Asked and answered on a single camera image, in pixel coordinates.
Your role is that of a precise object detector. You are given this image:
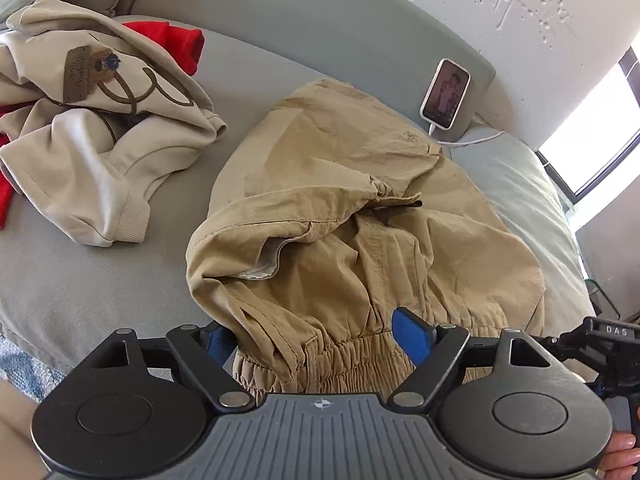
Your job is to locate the tan khaki jacket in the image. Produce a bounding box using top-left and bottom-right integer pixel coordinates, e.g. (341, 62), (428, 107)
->
(186, 79), (546, 398)

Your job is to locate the right hand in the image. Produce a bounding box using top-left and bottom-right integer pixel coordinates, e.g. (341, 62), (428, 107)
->
(597, 432), (640, 480)

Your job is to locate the light grey seat cushion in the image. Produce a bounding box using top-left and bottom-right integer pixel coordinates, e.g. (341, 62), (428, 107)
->
(448, 125), (594, 336)

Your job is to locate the window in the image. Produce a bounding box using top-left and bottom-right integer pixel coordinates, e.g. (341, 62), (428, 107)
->
(537, 44), (639, 205)

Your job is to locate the beige hoodie with bear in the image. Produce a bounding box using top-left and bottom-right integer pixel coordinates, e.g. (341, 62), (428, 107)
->
(1, 0), (226, 247)

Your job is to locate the white smartphone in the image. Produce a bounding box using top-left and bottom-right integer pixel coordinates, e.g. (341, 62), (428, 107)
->
(420, 58), (471, 131)

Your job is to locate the red garment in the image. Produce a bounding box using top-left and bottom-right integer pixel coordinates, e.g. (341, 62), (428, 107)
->
(0, 21), (205, 231)

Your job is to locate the grey sofa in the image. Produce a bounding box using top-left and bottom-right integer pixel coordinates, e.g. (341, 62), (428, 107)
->
(0, 0), (599, 376)

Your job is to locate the white charging cable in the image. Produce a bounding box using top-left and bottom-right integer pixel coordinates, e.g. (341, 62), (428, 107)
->
(425, 121), (507, 149)

